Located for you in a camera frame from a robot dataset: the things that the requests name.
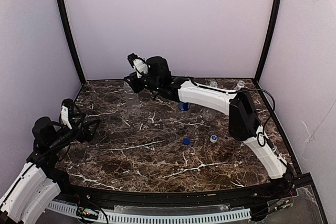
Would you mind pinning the right black frame post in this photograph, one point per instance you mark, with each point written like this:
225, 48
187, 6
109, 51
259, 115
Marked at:
268, 39

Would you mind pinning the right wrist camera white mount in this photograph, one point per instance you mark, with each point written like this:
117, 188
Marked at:
138, 64

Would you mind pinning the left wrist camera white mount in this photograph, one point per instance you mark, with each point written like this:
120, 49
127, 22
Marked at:
67, 112

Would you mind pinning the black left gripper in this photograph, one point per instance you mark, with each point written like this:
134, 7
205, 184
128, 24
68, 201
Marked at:
83, 128

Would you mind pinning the black front table rail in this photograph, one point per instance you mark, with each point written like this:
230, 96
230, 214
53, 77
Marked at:
251, 196

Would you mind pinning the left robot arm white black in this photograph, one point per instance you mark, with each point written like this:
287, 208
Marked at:
40, 181

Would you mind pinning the pepsi label bottle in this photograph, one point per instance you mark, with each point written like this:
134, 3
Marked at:
184, 106

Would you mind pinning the black frame post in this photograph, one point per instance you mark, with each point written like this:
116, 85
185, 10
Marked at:
268, 39
70, 40

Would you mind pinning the clear plastic bottle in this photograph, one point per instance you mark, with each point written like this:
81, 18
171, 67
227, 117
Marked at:
240, 85

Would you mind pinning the white slotted cable duct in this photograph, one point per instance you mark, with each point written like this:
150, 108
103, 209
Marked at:
128, 214

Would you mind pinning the solid blue bottle cap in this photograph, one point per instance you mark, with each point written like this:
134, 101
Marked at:
186, 141

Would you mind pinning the blue label water bottle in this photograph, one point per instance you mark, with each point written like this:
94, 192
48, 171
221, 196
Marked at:
209, 114

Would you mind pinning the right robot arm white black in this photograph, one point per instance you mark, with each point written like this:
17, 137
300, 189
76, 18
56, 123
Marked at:
244, 124

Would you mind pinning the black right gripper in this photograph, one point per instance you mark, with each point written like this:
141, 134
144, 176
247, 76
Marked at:
136, 82

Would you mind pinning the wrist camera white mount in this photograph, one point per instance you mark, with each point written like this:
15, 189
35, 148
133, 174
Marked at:
67, 112
138, 64

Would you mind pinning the left black frame post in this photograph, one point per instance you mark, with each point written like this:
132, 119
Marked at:
70, 40

